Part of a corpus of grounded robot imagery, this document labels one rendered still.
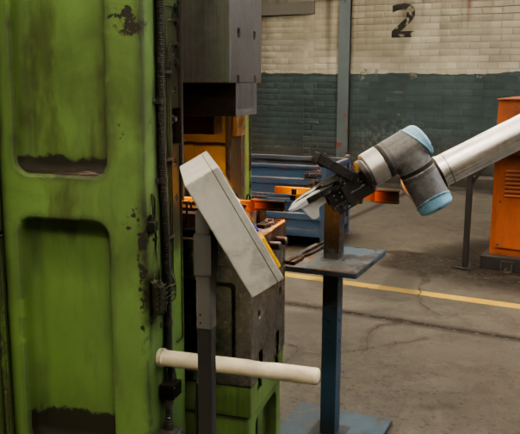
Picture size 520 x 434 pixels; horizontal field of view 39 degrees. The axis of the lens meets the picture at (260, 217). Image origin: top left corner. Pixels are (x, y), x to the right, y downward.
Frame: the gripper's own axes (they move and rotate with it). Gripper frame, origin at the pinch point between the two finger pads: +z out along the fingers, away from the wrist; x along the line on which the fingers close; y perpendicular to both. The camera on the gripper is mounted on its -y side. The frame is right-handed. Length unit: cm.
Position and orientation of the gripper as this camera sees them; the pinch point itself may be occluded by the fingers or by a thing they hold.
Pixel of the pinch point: (292, 206)
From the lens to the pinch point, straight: 182.6
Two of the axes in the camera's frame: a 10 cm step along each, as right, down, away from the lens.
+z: -8.6, 5.1, -0.3
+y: 4.9, 8.4, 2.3
